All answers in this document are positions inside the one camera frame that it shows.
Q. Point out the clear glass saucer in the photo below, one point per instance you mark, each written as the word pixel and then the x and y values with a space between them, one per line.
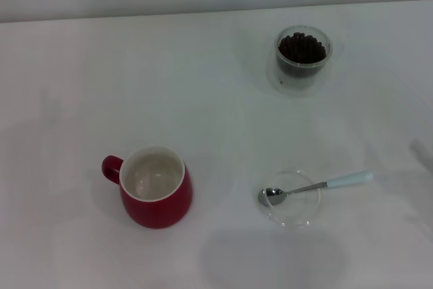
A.
pixel 294 216
pixel 294 87

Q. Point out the coffee beans pile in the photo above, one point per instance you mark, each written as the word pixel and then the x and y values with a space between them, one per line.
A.
pixel 301 48

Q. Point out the clear glass cup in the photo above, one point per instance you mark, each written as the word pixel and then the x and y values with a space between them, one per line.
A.
pixel 280 65

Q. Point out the red ceramic mug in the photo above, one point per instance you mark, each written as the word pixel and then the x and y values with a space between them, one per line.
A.
pixel 159 212

